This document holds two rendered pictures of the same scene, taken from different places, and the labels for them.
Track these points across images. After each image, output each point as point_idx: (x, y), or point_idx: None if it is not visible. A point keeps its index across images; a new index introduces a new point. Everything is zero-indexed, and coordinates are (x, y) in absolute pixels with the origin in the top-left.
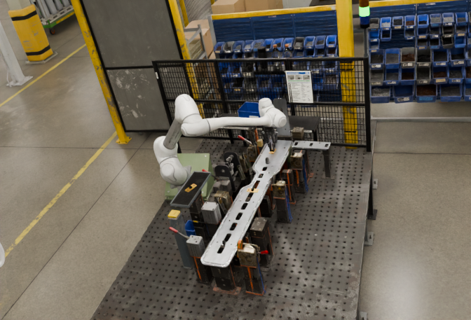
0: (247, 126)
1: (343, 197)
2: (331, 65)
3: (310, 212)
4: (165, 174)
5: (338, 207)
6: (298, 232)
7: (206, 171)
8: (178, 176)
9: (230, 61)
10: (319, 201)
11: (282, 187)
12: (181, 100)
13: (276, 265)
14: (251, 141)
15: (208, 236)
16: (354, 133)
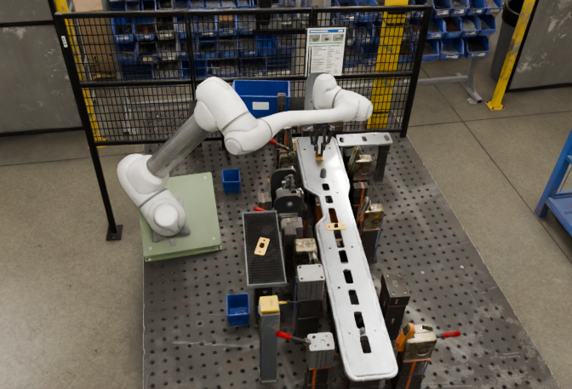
0: None
1: (418, 207)
2: (378, 18)
3: (391, 239)
4: (163, 223)
5: (421, 224)
6: None
7: (260, 208)
8: (183, 221)
9: (215, 14)
10: (391, 220)
11: (381, 214)
12: (217, 88)
13: None
14: (288, 145)
15: None
16: (386, 114)
